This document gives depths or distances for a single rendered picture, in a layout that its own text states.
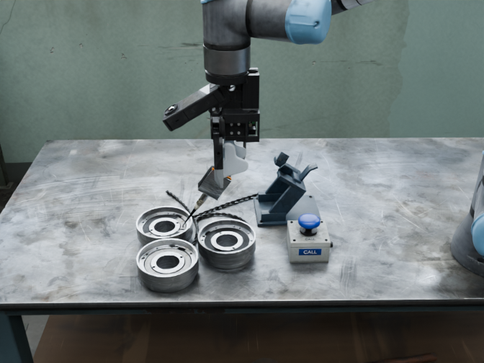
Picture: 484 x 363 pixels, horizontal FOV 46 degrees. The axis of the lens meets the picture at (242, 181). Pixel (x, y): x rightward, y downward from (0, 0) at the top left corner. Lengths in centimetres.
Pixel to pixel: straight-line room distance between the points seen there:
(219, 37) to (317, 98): 181
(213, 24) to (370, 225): 51
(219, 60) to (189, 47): 168
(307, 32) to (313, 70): 179
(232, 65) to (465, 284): 54
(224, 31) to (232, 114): 14
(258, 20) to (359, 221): 49
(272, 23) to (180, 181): 54
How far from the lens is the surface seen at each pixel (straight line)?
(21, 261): 111
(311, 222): 101
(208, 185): 102
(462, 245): 109
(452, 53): 275
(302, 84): 264
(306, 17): 83
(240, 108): 95
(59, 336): 131
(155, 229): 110
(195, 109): 94
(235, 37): 89
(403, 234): 114
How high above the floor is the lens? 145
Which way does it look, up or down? 31 degrees down
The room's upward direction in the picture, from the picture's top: straight up
